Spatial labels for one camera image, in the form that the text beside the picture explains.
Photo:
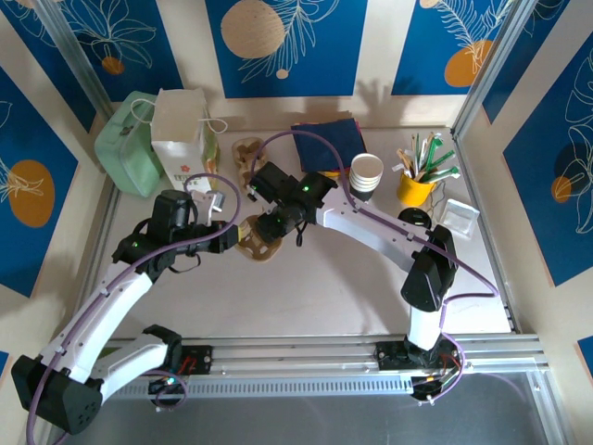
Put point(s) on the single pulp cup carrier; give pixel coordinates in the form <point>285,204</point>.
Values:
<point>259,253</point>

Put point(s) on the printed paper takeout bag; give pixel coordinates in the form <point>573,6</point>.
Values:
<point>176,148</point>

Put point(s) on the stack of blue napkins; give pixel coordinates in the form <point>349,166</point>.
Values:
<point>353,139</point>

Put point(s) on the black coffee cup lid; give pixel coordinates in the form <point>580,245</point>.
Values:
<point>414,218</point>

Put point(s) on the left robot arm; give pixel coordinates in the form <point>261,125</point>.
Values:
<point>111,306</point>

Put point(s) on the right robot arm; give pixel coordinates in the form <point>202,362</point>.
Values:
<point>370,232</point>

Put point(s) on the yellow napkins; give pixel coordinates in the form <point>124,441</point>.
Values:
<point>336,173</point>

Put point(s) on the stack of paper cups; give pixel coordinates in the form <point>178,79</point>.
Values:
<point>366,187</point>

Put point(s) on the mint green carry case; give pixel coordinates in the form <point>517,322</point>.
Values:
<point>125,157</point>

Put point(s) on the yellow stirrer holder cup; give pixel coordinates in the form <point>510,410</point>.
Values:
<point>412,192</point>

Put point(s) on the wooden stirrer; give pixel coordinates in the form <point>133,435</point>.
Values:
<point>407,163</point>

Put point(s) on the thin green stirrer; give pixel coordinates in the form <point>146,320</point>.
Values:
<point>416,150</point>

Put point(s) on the small white square dish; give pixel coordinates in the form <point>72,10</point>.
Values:
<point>458,218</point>

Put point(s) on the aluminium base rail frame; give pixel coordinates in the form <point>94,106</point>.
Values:
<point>296,357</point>

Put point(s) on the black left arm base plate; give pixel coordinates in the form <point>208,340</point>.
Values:
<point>199,359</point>

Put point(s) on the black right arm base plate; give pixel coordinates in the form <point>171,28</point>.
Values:
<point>389,357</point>

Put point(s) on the aluminium corner post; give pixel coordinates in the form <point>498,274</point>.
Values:
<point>69,51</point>
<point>486,69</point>

